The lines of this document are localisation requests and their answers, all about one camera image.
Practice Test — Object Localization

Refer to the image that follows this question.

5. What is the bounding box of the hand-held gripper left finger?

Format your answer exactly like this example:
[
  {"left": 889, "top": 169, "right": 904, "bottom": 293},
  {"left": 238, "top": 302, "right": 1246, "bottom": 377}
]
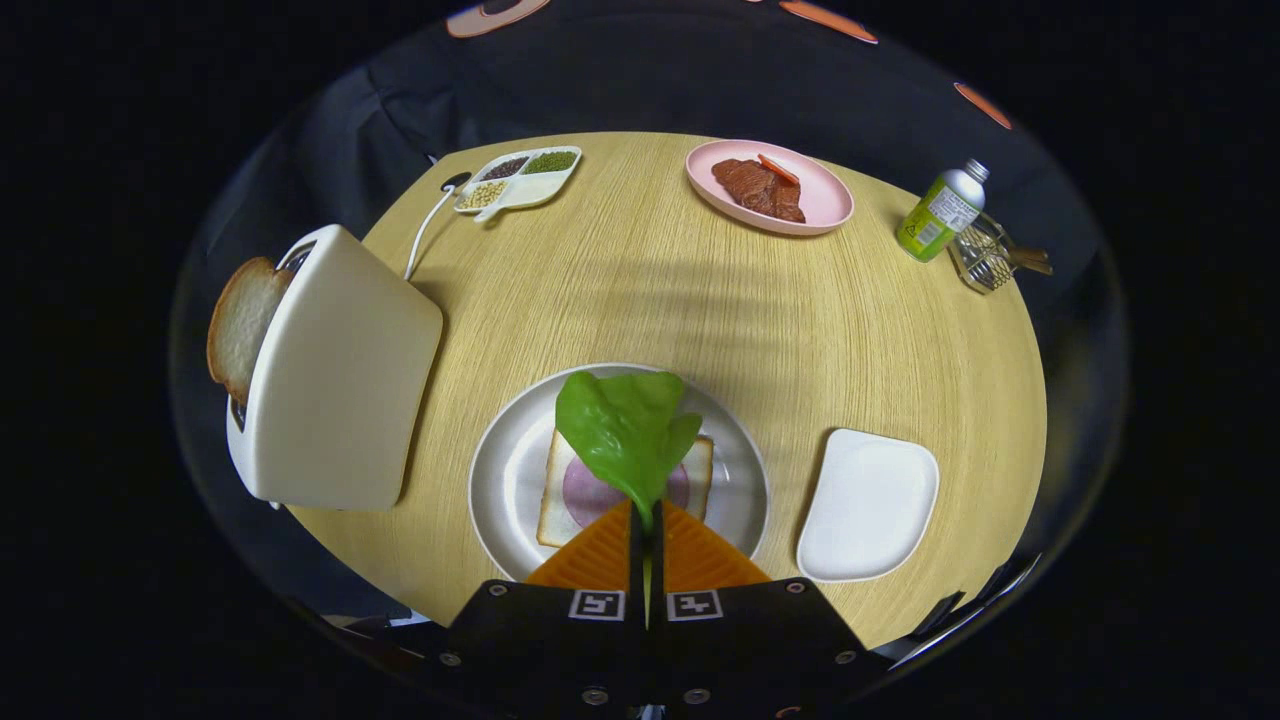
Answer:
[{"left": 440, "top": 500, "right": 647, "bottom": 717}]

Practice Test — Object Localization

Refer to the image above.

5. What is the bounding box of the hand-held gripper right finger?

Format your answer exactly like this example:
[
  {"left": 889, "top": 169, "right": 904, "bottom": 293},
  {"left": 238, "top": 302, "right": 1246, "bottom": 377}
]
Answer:
[{"left": 648, "top": 500, "right": 891, "bottom": 717}]

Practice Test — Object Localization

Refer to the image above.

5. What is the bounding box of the green lettuce leaf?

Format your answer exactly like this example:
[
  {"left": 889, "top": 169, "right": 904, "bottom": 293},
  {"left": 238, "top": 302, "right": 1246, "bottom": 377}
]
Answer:
[{"left": 555, "top": 371, "right": 703, "bottom": 536}]

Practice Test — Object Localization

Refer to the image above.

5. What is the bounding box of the toasted bread slice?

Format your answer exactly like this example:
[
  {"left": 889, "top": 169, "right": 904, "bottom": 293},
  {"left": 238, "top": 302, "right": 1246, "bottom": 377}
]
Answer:
[{"left": 206, "top": 257, "right": 296, "bottom": 406}]

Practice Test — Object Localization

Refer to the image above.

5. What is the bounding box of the white bread slice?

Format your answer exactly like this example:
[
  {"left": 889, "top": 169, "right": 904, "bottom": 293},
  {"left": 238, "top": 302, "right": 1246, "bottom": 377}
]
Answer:
[{"left": 536, "top": 430, "right": 715, "bottom": 549}]

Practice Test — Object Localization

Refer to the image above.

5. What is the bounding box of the pink ham slice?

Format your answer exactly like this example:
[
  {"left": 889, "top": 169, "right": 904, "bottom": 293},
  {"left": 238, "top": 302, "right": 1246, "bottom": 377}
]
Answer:
[{"left": 562, "top": 456, "right": 691, "bottom": 529}]

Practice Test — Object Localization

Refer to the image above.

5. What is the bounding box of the round white plate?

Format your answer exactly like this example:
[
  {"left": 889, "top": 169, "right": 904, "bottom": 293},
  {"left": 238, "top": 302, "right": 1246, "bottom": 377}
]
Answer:
[{"left": 468, "top": 363, "right": 771, "bottom": 583}]

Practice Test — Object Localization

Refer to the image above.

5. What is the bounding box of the small white square plate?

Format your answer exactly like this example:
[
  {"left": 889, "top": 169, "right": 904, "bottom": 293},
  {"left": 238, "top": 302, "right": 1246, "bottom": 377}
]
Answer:
[{"left": 796, "top": 428, "right": 941, "bottom": 584}]

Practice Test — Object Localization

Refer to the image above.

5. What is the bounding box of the white toaster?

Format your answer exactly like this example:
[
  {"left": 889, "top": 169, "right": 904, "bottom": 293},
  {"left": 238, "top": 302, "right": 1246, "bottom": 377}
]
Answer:
[{"left": 226, "top": 224, "right": 444, "bottom": 512}]

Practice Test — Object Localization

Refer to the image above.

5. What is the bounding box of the pink plate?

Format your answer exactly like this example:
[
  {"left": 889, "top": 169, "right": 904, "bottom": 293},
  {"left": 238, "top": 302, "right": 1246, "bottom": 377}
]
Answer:
[{"left": 685, "top": 139, "right": 856, "bottom": 237}]

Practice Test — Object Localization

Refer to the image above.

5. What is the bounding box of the red meat slab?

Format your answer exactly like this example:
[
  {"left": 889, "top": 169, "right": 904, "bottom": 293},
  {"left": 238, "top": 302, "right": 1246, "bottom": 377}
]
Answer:
[{"left": 711, "top": 158, "right": 807, "bottom": 224}]

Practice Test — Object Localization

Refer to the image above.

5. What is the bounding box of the white divided dish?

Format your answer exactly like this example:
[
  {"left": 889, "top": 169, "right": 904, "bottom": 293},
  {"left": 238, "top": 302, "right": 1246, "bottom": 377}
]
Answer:
[{"left": 454, "top": 147, "right": 583, "bottom": 223}]

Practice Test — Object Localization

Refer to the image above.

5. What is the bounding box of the silver bottle with green label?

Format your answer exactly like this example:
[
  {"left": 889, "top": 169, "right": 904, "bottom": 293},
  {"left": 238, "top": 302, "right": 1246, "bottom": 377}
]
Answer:
[{"left": 895, "top": 158, "right": 991, "bottom": 264}]

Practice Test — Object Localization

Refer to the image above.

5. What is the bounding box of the white toaster cable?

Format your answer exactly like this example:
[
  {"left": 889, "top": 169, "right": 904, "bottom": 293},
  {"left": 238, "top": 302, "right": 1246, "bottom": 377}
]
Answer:
[{"left": 404, "top": 186, "right": 457, "bottom": 281}]

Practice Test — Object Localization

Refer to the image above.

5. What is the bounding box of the wire basket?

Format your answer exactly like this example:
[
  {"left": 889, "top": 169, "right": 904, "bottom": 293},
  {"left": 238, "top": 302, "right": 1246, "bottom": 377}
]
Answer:
[{"left": 948, "top": 213, "right": 1021, "bottom": 294}]

